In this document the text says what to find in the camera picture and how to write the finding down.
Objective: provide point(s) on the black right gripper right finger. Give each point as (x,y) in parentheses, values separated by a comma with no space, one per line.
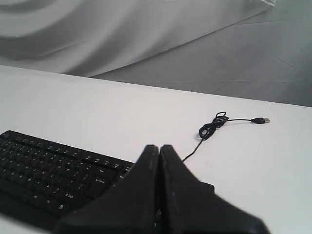
(189,206)

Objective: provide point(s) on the grey fabric backdrop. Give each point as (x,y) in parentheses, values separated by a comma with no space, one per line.
(257,49)

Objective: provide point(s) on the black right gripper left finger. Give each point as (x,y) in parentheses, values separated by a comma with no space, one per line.
(128,208)

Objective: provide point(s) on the black computer keyboard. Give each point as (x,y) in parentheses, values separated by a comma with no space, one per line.
(42,181)

